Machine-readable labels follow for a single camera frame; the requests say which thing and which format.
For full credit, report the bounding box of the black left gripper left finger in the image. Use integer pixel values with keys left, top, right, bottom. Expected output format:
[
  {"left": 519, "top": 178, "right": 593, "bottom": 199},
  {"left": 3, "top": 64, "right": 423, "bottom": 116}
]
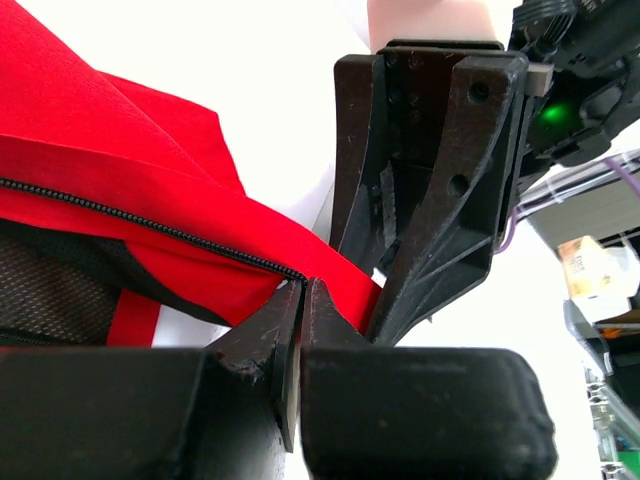
[{"left": 1, "top": 282, "right": 304, "bottom": 479}]

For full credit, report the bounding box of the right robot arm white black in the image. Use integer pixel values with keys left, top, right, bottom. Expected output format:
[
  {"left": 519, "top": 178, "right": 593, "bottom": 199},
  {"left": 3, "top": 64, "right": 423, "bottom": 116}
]
[{"left": 329, "top": 1, "right": 639, "bottom": 345}]

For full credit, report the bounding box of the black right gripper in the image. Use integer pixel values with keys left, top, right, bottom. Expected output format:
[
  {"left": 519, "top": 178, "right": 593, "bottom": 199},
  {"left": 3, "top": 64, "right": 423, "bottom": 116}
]
[{"left": 329, "top": 40, "right": 531, "bottom": 345}]

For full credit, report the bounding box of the red hooded jacket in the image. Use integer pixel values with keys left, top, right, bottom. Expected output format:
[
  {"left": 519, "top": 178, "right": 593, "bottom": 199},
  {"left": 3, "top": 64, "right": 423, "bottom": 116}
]
[{"left": 1, "top": 1, "right": 380, "bottom": 347}]

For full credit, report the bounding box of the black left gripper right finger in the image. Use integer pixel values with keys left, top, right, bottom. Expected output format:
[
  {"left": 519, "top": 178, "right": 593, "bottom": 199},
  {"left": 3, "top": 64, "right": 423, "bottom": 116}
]
[{"left": 300, "top": 279, "right": 558, "bottom": 479}]

